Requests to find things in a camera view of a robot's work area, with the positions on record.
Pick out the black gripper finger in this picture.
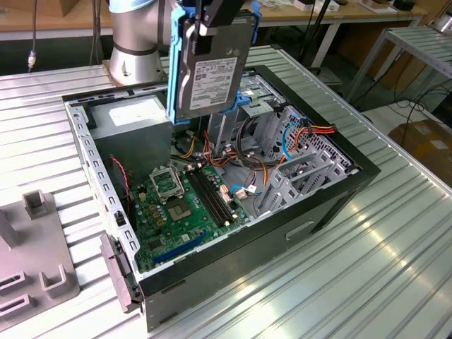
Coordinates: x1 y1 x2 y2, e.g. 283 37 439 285
192 0 246 56

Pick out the hard disk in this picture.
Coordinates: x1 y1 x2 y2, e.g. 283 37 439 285
168 5 261 125

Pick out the orange red power wire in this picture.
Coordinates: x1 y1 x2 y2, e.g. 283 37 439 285
278 119 336 169

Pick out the grey metal disk bay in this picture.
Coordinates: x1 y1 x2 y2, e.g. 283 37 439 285
254 150 356 218

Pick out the white box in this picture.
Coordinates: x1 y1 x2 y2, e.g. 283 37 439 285
295 0 340 12

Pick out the blue plastic cage latch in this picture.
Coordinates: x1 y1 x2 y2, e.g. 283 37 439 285
234 90 252 108

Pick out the black stand pole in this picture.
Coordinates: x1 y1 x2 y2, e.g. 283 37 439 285
298 0 335 70

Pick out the grey metal drive cage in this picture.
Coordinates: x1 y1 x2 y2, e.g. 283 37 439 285
197 70 287 156

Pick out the small brown box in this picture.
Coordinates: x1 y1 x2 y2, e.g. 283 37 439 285
52 0 83 18

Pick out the grey power supply unit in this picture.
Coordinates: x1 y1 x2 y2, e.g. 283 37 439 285
86 95 174 181

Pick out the wooden workbench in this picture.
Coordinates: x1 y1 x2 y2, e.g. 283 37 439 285
0 0 428 68

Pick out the black RAM slot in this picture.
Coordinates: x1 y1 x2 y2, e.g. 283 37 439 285
195 168 234 222
186 170 227 229
199 167 237 219
190 169 230 225

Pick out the CPU socket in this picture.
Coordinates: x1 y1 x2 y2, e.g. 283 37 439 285
148 165 186 204

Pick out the metal slat side table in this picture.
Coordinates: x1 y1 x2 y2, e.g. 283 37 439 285
347 26 452 103

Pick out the black case fan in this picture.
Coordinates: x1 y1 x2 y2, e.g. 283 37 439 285
105 153 138 230

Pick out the silver metal cylinder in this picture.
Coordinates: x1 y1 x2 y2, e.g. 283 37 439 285
431 13 452 33

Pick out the green motherboard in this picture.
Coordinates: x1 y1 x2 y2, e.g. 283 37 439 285
132 164 255 275

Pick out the large cardboard box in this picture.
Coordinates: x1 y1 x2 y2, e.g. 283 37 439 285
388 119 452 184

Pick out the blue expansion slot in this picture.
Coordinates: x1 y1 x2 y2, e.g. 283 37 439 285
151 231 209 266

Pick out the black open PC case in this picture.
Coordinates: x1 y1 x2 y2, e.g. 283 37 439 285
61 64 382 333

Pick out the grey parts rack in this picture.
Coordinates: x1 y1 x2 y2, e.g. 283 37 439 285
0 189 81 324

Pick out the black wire bundle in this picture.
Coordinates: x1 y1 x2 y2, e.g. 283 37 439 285
234 115 275 172

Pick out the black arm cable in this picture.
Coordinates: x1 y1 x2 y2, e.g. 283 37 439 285
88 0 105 66

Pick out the yellow orange wire bundle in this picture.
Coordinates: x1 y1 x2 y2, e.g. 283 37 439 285
172 134 201 160

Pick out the blue SATA wire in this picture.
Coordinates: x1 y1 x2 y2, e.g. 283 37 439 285
282 121 307 162

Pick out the red black fan wire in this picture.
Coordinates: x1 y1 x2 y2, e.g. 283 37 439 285
109 154 133 215

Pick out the cable with silver plug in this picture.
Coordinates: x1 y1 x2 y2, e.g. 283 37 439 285
27 0 39 74

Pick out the grey plastic case handle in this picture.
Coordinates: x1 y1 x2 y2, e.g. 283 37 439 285
99 232 144 314

